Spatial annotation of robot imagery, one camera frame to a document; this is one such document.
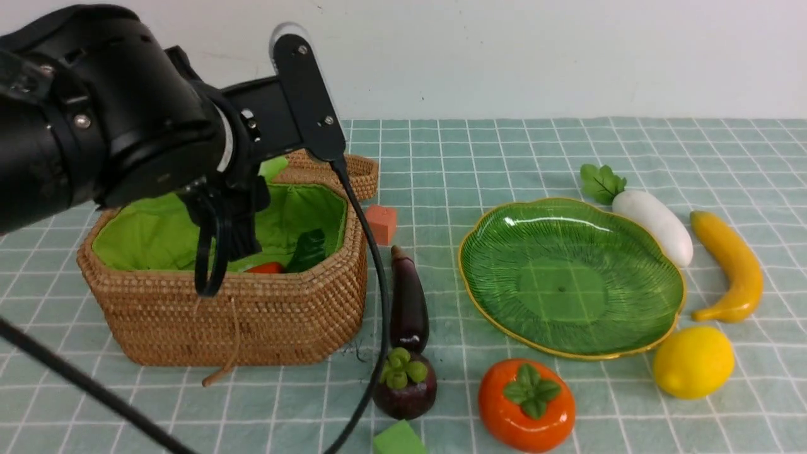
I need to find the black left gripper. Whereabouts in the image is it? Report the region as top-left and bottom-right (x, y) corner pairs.
(178, 175), (270, 298)

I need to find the red orange toy carrot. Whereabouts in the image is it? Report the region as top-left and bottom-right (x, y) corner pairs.
(243, 228), (328, 274)

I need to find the dark purple toy eggplant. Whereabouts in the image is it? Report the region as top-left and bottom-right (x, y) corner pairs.
(390, 245), (430, 354)

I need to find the purple toy mangosteen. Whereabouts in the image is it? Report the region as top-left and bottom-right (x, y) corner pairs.
(373, 347), (438, 420)

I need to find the orange toy persimmon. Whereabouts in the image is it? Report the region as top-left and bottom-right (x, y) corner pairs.
(478, 358), (576, 453)

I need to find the white toy radish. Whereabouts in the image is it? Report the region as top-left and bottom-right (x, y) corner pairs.
(579, 163), (694, 268)

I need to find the yellow toy lemon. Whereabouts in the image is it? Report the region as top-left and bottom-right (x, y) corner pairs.
(653, 325), (735, 400)

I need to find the yellow toy banana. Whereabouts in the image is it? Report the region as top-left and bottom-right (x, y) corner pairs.
(690, 211), (764, 323)

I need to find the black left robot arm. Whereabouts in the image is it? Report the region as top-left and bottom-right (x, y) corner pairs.
(2, 4), (268, 297)

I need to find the woven wicker basket green lining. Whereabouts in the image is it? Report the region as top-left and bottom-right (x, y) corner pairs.
(77, 183), (367, 367)

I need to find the woven wicker basket lid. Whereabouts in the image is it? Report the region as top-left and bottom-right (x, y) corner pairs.
(272, 150), (380, 201)

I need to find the orange foam cube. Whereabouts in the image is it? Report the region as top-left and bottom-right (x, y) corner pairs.
(365, 204), (398, 245)

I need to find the green foam cube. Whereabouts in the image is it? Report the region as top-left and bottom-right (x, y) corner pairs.
(373, 420), (427, 454)

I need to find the green checkered tablecloth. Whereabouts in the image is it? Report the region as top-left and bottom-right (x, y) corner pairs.
(1, 117), (806, 453)

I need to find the green leaf-shaped glass plate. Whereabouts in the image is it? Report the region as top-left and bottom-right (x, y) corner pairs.
(456, 198), (688, 361)

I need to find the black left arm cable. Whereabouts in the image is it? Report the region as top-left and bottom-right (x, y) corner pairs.
(0, 158), (392, 454)

